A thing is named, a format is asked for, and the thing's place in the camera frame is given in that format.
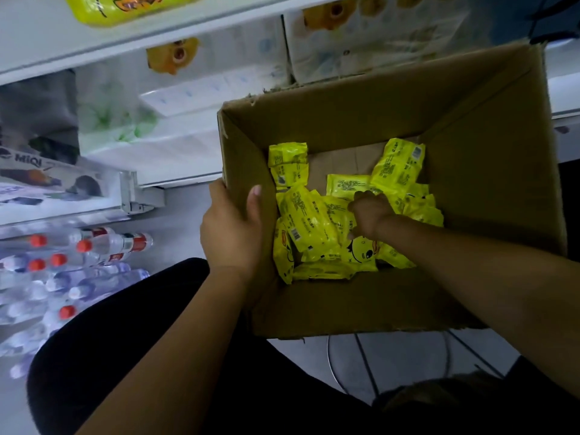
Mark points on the person's right hand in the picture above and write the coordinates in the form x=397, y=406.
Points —
x=373, y=213

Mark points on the person's left hand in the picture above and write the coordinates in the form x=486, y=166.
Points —
x=231, y=240

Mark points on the yellow duck packets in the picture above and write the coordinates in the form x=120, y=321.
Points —
x=308, y=222
x=100, y=9

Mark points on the brown cardboard box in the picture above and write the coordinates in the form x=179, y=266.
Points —
x=381, y=104

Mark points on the white metal shelf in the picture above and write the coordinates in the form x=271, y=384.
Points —
x=36, y=40

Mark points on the person's left forearm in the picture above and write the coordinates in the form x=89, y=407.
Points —
x=172, y=367

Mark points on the person's right forearm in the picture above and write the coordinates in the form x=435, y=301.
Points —
x=489, y=285

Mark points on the white pegboard shelf unit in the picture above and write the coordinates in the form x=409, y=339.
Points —
x=136, y=196

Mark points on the white duck tissue pack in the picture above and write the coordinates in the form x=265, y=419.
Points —
x=381, y=45
x=236, y=81

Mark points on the person's black trousers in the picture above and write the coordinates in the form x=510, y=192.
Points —
x=100, y=358

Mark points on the pack of red-capped bottles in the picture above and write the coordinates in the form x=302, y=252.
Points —
x=54, y=276

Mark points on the MIQI boxes with fruit print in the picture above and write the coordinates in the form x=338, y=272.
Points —
x=45, y=172

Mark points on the metal frame stool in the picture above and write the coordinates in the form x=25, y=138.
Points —
x=365, y=364

